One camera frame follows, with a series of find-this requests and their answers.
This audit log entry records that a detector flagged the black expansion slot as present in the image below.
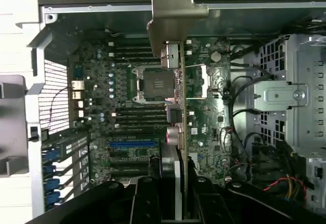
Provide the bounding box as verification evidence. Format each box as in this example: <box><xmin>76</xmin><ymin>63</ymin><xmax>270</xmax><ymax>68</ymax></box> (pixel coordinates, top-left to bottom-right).
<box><xmin>110</xmin><ymin>131</ymin><xmax>160</xmax><ymax>139</ymax></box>
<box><xmin>111</xmin><ymin>162</ymin><xmax>150</xmax><ymax>171</ymax></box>
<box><xmin>109</xmin><ymin>151</ymin><xmax>151</xmax><ymax>159</ymax></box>

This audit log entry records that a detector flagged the blue expansion slot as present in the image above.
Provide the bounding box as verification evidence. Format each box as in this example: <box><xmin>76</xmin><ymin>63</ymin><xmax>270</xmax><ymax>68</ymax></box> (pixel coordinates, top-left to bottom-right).
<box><xmin>109</xmin><ymin>140</ymin><xmax>157</xmax><ymax>148</ymax></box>

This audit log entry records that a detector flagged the black RAM slot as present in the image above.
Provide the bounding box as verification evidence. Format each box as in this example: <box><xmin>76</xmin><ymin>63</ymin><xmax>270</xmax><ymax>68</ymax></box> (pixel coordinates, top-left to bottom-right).
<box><xmin>114</xmin><ymin>47</ymin><xmax>194</xmax><ymax>53</ymax></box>
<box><xmin>114</xmin><ymin>57</ymin><xmax>158</xmax><ymax>63</ymax></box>
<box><xmin>108</xmin><ymin>52</ymin><xmax>194</xmax><ymax>58</ymax></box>
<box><xmin>114</xmin><ymin>118</ymin><xmax>169</xmax><ymax>124</ymax></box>
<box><xmin>114</xmin><ymin>106</ymin><xmax>169</xmax><ymax>113</ymax></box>
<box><xmin>114</xmin><ymin>123</ymin><xmax>169</xmax><ymax>130</ymax></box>
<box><xmin>114</xmin><ymin>111</ymin><xmax>169</xmax><ymax>119</ymax></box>
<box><xmin>108</xmin><ymin>41</ymin><xmax>194</xmax><ymax>48</ymax></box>

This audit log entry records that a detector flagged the green motherboard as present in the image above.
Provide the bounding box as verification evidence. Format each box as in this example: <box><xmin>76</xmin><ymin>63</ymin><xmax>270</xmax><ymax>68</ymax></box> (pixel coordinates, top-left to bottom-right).
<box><xmin>67</xmin><ymin>30</ymin><xmax>231</xmax><ymax>184</ymax></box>

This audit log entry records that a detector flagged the blue card retention clip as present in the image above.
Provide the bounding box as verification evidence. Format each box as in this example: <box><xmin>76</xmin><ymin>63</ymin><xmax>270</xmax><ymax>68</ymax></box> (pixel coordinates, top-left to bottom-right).
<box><xmin>44</xmin><ymin>178</ymin><xmax>61</xmax><ymax>189</ymax></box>
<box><xmin>45</xmin><ymin>190</ymin><xmax>64</xmax><ymax>204</ymax></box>
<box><xmin>42</xmin><ymin>149</ymin><xmax>61</xmax><ymax>161</ymax></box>
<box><xmin>43</xmin><ymin>164</ymin><xmax>58</xmax><ymax>175</ymax></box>

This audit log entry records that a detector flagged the CPU socket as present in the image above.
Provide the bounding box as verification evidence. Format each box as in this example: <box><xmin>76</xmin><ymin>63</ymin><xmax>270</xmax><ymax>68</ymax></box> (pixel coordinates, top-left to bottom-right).
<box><xmin>132</xmin><ymin>66</ymin><xmax>179</xmax><ymax>105</ymax></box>

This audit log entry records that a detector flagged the metal socket cover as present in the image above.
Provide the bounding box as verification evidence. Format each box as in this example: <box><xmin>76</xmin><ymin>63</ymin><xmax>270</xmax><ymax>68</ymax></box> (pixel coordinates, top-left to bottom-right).
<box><xmin>185</xmin><ymin>63</ymin><xmax>212</xmax><ymax>100</ymax></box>

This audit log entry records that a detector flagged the metal disk bay cage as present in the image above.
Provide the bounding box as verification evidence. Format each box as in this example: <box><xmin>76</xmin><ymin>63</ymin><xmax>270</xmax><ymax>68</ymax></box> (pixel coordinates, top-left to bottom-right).
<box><xmin>253</xmin><ymin>34</ymin><xmax>326</xmax><ymax>209</ymax></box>

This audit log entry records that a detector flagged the open dark PC case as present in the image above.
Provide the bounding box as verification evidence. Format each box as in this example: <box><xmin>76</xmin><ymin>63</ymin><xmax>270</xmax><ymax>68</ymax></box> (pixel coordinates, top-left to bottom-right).
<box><xmin>15</xmin><ymin>0</ymin><xmax>326</xmax><ymax>224</ymax></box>

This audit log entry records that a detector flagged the black power wire bundle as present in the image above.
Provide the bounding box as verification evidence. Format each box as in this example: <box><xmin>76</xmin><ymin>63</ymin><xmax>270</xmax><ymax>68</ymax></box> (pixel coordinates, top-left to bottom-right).
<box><xmin>239</xmin><ymin>129</ymin><xmax>309</xmax><ymax>191</ymax></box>

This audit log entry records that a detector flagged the red yellow wire bundle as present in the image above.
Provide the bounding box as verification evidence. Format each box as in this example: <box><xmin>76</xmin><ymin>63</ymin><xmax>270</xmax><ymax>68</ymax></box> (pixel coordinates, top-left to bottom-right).
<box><xmin>263</xmin><ymin>175</ymin><xmax>306</xmax><ymax>204</ymax></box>

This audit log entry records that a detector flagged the thin black wire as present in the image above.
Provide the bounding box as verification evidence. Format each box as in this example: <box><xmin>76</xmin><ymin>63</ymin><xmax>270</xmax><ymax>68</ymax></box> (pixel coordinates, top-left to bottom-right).
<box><xmin>230</xmin><ymin>75</ymin><xmax>276</xmax><ymax>107</ymax></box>
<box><xmin>229</xmin><ymin>108</ymin><xmax>262</xmax><ymax>138</ymax></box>

